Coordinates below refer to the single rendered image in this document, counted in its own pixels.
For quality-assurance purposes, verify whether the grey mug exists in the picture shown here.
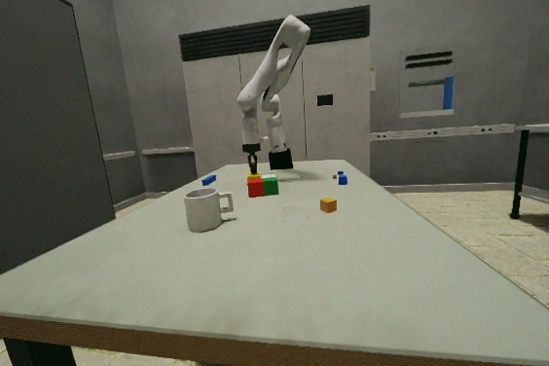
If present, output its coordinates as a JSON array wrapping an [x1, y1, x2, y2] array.
[[184, 188, 234, 233]]

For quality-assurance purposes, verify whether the green cube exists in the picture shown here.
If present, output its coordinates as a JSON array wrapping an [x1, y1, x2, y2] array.
[[262, 177, 278, 196]]

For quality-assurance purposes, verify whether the red cube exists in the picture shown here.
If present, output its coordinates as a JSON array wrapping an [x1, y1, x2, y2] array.
[[247, 178, 264, 198]]

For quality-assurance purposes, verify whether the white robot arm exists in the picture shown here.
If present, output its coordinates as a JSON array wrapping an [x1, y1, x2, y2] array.
[[238, 16, 311, 153]]

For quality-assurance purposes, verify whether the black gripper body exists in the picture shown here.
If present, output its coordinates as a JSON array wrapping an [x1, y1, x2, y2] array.
[[242, 143, 261, 161]]

